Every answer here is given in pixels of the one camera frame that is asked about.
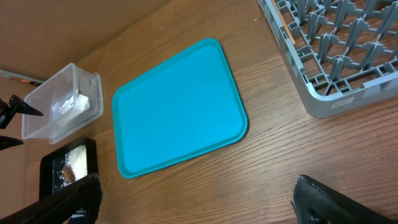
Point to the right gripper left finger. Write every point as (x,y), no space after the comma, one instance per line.
(78,202)

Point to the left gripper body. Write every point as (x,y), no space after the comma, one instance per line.
(6,112)

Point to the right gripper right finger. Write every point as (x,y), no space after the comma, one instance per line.
(315,202)

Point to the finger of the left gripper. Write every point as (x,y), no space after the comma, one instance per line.
(17,105)
(7,142)

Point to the brown food scrap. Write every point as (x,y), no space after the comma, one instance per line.
(68,174)

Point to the pile of white rice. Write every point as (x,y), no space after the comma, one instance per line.
(76,159)

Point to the large white napkin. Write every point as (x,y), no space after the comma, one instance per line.
(73,106)

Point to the wooden chopstick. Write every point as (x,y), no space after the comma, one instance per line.
(286,27)

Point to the grey dishwasher rack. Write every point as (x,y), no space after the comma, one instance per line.
(345,56)

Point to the black plastic tray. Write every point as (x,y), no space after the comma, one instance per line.
(52,163)

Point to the clear plastic container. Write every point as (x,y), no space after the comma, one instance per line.
(56,89)

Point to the cardboard backdrop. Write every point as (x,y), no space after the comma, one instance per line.
(39,37)

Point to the teal serving tray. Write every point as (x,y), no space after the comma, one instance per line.
(185,107)

